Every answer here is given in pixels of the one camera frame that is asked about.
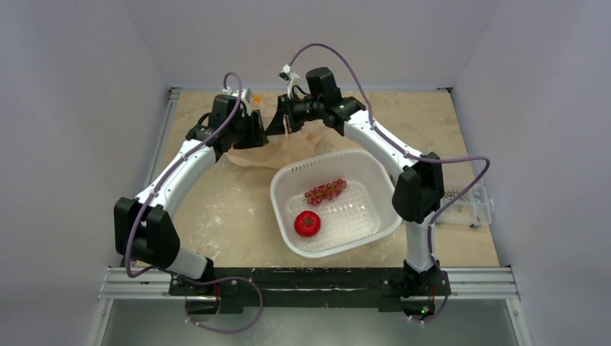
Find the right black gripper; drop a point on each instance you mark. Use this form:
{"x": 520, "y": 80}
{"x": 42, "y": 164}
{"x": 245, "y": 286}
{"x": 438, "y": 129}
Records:
{"x": 285, "y": 114}

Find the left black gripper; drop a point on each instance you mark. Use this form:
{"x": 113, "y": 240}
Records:
{"x": 257, "y": 137}

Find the orange translucent plastic bag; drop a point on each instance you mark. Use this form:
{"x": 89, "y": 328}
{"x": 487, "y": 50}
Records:
{"x": 312, "y": 140}

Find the red fake grape bunch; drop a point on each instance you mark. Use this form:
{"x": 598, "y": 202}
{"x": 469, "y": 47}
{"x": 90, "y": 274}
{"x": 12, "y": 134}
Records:
{"x": 325, "y": 192}

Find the red fake fruit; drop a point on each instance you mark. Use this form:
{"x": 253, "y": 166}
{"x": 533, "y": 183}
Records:
{"x": 307, "y": 224}

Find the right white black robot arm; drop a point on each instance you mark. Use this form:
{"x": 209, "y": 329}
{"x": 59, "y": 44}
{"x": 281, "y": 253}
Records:
{"x": 417, "y": 177}

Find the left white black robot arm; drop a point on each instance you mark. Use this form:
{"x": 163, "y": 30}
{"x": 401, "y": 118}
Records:
{"x": 144, "y": 229}

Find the white plastic basket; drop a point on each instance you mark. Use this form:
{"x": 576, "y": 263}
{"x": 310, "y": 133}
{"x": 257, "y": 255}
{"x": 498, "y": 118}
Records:
{"x": 363, "y": 213}

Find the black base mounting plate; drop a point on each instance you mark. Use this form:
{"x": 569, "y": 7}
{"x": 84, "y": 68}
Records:
{"x": 386, "y": 289}

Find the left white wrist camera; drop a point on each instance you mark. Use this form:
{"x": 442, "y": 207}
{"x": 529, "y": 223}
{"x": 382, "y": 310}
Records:
{"x": 245, "y": 95}

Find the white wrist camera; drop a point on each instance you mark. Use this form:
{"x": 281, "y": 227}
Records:
{"x": 245, "y": 95}
{"x": 290, "y": 78}

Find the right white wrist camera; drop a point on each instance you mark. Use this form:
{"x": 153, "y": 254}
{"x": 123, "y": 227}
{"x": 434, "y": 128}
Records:
{"x": 290, "y": 78}

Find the aluminium rail frame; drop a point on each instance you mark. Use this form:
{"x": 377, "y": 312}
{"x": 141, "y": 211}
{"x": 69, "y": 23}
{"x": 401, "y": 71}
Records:
{"x": 229, "y": 214}

